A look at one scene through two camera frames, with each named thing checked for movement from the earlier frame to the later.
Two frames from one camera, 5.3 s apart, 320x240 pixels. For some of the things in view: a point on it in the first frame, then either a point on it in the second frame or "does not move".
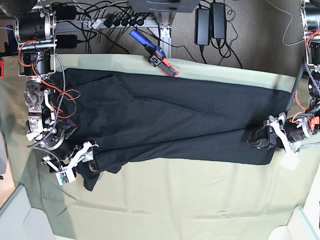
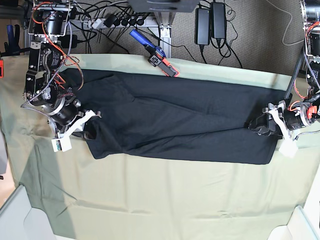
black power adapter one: [202, 26] does not move
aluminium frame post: [166, 20] does not move
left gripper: [62, 158] to [67, 116]
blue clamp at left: [11, 48] does not move
